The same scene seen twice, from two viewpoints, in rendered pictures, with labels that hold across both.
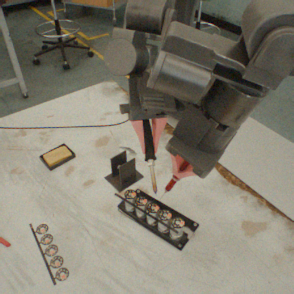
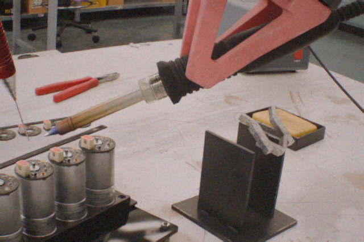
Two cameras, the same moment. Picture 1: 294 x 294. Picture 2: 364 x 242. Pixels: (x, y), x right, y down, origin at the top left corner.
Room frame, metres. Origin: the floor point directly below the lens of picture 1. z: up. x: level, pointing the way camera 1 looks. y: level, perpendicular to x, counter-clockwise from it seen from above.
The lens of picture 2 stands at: (0.41, -0.30, 0.96)
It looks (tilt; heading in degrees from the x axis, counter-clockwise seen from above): 21 degrees down; 88
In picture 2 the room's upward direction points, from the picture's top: 5 degrees clockwise
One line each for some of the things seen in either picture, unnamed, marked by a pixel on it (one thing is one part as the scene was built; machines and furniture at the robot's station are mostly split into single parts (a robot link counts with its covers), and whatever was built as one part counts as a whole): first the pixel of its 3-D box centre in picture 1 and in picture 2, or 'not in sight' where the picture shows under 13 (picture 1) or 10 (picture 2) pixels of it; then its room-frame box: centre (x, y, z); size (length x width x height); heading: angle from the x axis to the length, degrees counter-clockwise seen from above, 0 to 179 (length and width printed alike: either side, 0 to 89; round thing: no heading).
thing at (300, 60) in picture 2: not in sight; (253, 30); (0.54, 0.51, 0.80); 0.15 x 0.12 x 0.10; 115
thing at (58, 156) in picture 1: (57, 156); (284, 125); (0.54, 0.22, 0.76); 0.07 x 0.05 x 0.02; 133
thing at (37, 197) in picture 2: (152, 214); (36, 204); (0.34, -0.01, 0.79); 0.02 x 0.02 x 0.05
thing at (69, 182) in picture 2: (141, 208); (67, 190); (0.35, 0.01, 0.79); 0.02 x 0.02 x 0.05
